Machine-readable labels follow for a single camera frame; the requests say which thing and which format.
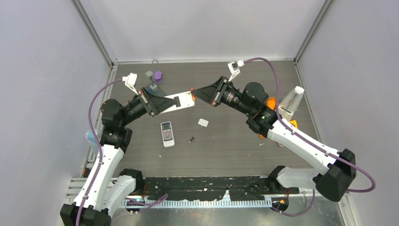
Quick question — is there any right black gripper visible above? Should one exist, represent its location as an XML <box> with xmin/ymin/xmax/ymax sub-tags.
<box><xmin>191</xmin><ymin>76</ymin><xmax>253</xmax><ymax>117</ymax></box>

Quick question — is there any blue plastic bottle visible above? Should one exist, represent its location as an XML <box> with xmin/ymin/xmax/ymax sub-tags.
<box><xmin>85</xmin><ymin>129</ymin><xmax>101</xmax><ymax>153</ymax></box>

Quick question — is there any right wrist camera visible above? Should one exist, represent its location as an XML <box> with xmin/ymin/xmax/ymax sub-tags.
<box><xmin>227</xmin><ymin>60</ymin><xmax>244</xmax><ymax>82</ymax></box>

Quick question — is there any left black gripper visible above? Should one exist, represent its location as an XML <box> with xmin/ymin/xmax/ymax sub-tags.
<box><xmin>120</xmin><ymin>87</ymin><xmax>176</xmax><ymax>126</ymax></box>

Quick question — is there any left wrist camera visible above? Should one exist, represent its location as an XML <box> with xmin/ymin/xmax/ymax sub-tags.
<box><xmin>122</xmin><ymin>73</ymin><xmax>138</xmax><ymax>95</ymax></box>

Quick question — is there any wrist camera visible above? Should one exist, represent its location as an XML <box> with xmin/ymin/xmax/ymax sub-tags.
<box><xmin>122</xmin><ymin>73</ymin><xmax>138</xmax><ymax>95</ymax></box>
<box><xmin>227</xmin><ymin>60</ymin><xmax>244</xmax><ymax>82</ymax></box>

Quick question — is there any white remote control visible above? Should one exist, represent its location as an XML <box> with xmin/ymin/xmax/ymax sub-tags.
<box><xmin>160</xmin><ymin>121</ymin><xmax>175</xmax><ymax>148</ymax></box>

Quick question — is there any yellow toy piece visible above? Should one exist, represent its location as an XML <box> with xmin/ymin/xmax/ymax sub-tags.
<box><xmin>289</xmin><ymin>120</ymin><xmax>298</xmax><ymax>128</ymax></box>

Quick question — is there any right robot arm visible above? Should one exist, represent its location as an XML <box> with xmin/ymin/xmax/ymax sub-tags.
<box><xmin>191</xmin><ymin>76</ymin><xmax>356</xmax><ymax>202</ymax></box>

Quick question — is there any red and white remote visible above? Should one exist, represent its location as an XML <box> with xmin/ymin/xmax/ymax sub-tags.
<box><xmin>160</xmin><ymin>91</ymin><xmax>195</xmax><ymax>114</ymax></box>

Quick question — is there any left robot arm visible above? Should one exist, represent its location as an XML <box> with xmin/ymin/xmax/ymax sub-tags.
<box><xmin>60</xmin><ymin>88</ymin><xmax>195</xmax><ymax>226</ymax></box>

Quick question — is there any orange battery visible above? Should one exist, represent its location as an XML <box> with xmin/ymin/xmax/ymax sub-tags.
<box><xmin>190</xmin><ymin>87</ymin><xmax>196</xmax><ymax>101</ymax></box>

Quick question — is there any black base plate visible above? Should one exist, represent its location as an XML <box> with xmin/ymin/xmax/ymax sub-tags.
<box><xmin>138</xmin><ymin>176</ymin><xmax>299</xmax><ymax>201</ymax></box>

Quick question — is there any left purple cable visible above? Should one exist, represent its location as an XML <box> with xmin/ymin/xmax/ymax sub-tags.
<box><xmin>74</xmin><ymin>78</ymin><xmax>125</xmax><ymax>226</ymax></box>

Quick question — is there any purple plastic cup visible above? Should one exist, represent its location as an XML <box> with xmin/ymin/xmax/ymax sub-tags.
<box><xmin>153</xmin><ymin>71</ymin><xmax>163</xmax><ymax>83</ymax></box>

